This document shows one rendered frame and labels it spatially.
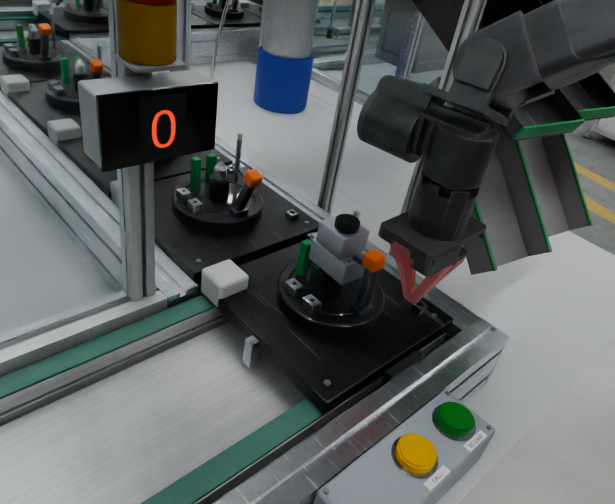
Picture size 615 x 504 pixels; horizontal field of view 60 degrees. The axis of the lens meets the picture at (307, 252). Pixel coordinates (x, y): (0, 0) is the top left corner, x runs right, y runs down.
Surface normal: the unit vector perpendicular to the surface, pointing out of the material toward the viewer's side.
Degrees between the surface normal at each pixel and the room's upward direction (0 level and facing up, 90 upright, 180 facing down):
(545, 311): 0
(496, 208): 45
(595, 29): 66
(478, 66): 70
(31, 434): 0
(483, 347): 0
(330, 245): 90
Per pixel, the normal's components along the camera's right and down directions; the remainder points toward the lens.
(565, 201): -0.83, 0.20
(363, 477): 0.15, -0.81
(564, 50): -0.55, 0.11
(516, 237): 0.48, -0.18
